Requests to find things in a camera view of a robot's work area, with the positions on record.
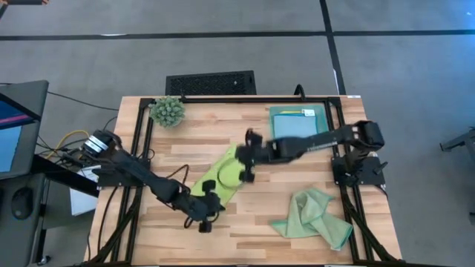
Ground dark grey side desk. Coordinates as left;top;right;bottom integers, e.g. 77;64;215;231
0;172;51;267

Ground thin black floor cable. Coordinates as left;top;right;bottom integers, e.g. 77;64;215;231
47;90;120;112

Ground yellow cable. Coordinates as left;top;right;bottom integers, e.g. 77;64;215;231
44;129;92;160

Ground teal translucent plastic tray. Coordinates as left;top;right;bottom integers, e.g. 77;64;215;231
268;104;331;141

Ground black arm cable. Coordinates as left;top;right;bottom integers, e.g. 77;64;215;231
216;157;248;190
165;164;220;229

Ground lime green fluffy towel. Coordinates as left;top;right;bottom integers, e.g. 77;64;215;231
189;142;249;208

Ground blue towel with teal edge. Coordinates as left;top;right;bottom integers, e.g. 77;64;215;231
273;113;319;139

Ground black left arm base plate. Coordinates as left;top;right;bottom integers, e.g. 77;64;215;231
96;158;151;188

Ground black cable bundle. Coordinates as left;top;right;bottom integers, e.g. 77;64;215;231
36;139;102;176

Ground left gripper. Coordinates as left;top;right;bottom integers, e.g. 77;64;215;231
177;179;226;234

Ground pale green towel teal edge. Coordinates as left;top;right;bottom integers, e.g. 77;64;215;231
269;188;355;252

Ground white box under table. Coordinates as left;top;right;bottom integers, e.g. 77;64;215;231
69;165;102;217

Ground grey computer monitor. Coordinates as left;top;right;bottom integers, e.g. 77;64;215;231
0;79;50;181

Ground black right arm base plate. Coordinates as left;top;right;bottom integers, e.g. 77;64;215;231
330;155;387;187

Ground artificial green plant in pot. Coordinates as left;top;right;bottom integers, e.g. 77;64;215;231
149;95;187;128

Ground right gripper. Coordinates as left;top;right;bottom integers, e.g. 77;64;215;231
235;128;278;184

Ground grey metal stand leg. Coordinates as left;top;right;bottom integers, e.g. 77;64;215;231
439;128;475;157

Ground black aluminium table frame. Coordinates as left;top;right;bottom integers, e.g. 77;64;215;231
87;95;404;267

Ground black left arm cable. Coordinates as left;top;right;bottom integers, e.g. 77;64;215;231
165;164;220;229

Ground black computer mouse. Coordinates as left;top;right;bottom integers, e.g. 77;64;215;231
10;186;36;222

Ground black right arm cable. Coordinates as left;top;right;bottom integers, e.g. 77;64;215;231
216;157;248;190

